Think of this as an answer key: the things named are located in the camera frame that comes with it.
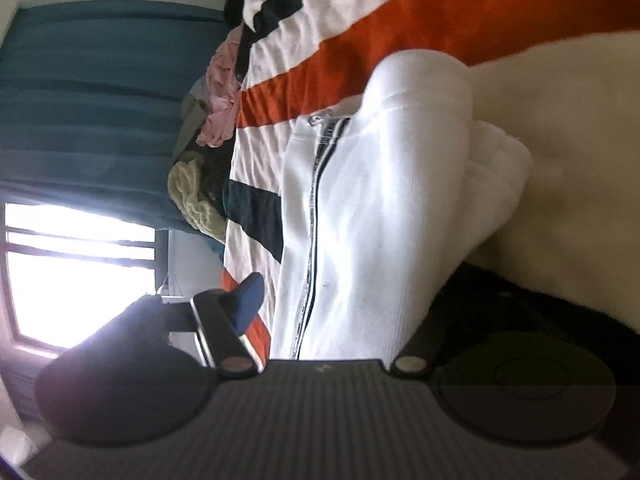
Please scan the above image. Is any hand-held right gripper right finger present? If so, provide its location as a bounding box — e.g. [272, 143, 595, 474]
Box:
[391, 316, 445, 380]

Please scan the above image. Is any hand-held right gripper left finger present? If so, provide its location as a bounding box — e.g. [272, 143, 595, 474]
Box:
[121, 272, 266, 379]

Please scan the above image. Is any white zip jacket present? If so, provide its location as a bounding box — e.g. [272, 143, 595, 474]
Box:
[270, 34, 640, 362]

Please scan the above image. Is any dark clothes pile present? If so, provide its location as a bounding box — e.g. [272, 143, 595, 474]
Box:
[172, 94, 237, 212]

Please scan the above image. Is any pale green knitted garment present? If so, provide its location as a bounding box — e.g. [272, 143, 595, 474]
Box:
[167, 157, 229, 244]

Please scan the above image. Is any window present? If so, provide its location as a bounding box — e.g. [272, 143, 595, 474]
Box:
[0, 200, 172, 352]

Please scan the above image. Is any pink garment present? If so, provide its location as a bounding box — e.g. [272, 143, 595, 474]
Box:
[194, 25, 252, 149]

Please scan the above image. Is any blue curtain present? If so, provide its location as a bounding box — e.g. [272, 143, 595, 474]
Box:
[0, 2, 237, 235]

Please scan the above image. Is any striped blanket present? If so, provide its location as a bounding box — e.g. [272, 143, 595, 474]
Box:
[222, 0, 640, 362]

